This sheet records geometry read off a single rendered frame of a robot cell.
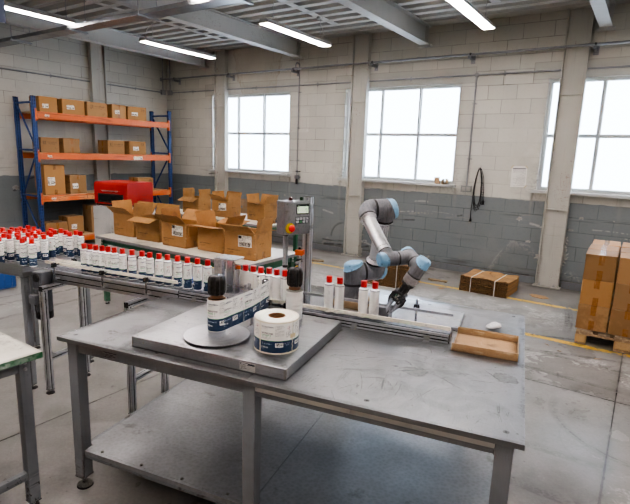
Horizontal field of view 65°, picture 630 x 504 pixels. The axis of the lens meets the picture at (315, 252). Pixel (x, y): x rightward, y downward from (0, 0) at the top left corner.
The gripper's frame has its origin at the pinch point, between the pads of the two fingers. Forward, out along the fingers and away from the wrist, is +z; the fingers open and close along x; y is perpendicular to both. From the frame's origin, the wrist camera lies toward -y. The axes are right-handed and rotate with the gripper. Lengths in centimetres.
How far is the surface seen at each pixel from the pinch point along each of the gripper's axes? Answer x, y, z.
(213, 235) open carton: -181, -146, 103
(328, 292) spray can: -32.0, 2.7, 11.3
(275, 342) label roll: -28, 67, 16
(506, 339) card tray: 56, -12, -21
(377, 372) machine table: 14, 54, 5
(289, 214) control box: -75, 0, -11
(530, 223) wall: 69, -522, -33
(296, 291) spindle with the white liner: -41, 31, 9
